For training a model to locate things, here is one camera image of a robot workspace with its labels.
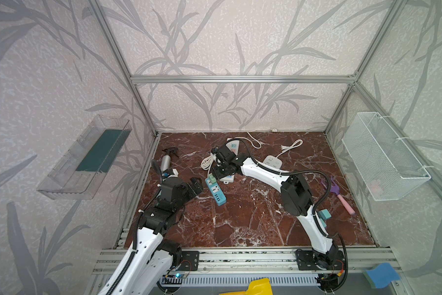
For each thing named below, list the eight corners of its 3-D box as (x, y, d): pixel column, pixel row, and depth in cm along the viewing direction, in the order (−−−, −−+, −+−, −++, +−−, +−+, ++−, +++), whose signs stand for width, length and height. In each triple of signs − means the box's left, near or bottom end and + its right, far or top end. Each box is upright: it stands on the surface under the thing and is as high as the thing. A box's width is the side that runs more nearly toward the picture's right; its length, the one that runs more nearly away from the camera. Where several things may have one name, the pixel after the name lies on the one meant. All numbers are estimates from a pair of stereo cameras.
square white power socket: (263, 163, 108) (264, 159, 105) (266, 157, 111) (266, 153, 108) (280, 169, 105) (282, 166, 102) (283, 163, 108) (284, 160, 105)
